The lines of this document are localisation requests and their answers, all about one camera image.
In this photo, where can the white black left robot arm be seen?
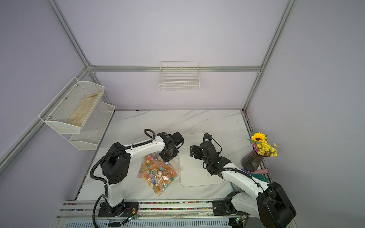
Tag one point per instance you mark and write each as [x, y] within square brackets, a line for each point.
[113, 168]

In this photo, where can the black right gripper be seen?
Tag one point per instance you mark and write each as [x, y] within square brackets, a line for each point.
[193, 151]

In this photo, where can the white plastic tray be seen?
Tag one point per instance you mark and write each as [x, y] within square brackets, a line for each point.
[192, 173]

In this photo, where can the dark glass vase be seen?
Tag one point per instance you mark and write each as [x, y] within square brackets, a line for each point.
[251, 161]

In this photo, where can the white two-tier mesh shelf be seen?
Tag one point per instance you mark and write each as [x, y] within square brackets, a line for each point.
[57, 112]

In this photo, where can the green rubber glove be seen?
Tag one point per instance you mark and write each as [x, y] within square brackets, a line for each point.
[261, 177]

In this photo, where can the sunflower and yellow flower bouquet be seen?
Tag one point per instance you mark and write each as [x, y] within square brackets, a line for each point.
[261, 146]

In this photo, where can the white wire wall basket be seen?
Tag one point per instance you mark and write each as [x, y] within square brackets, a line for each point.
[177, 76]

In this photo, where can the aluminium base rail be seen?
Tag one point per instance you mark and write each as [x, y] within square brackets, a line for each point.
[196, 213]

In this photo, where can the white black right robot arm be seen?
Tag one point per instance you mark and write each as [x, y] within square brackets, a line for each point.
[266, 201]

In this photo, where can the beige cloth in shelf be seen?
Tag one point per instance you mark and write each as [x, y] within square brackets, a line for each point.
[79, 115]

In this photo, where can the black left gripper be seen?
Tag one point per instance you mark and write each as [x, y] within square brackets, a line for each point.
[167, 159]

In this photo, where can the clear ziploc bag of candies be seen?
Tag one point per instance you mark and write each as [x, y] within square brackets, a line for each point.
[157, 173]

